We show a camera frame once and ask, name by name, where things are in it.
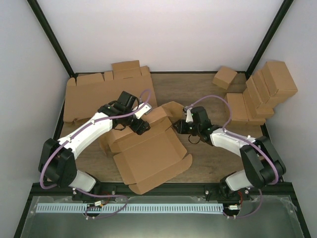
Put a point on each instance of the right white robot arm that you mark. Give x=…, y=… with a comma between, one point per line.
x=262, y=163

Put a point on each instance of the left black frame post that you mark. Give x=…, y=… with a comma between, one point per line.
x=40, y=16

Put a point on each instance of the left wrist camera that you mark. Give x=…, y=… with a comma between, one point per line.
x=143, y=109

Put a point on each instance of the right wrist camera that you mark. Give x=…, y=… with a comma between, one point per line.
x=188, y=114

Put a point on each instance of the black frame post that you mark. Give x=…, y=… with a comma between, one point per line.
x=40, y=16
x=281, y=13

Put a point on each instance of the small folded cardboard box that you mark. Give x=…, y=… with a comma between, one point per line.
x=224, y=77

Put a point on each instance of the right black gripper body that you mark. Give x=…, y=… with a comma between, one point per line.
x=186, y=130

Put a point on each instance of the right black frame post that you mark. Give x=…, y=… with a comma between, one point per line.
x=281, y=13

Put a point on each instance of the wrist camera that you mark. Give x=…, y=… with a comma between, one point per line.
x=143, y=109
x=188, y=114

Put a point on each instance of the folded box on table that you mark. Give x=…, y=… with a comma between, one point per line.
x=237, y=105

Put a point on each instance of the large folded cardboard box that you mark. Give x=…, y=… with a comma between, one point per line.
x=279, y=81

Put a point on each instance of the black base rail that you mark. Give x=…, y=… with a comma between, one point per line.
x=209, y=191

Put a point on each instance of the stack of flat cardboard blanks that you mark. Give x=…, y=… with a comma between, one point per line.
x=86, y=93

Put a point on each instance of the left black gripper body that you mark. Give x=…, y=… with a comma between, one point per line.
x=137, y=128

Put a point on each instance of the row of folded boxes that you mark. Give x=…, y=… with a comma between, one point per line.
x=255, y=98

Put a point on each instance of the light blue slotted cable duct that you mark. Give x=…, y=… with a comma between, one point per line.
x=132, y=208

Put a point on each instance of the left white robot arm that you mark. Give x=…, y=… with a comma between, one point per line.
x=58, y=159

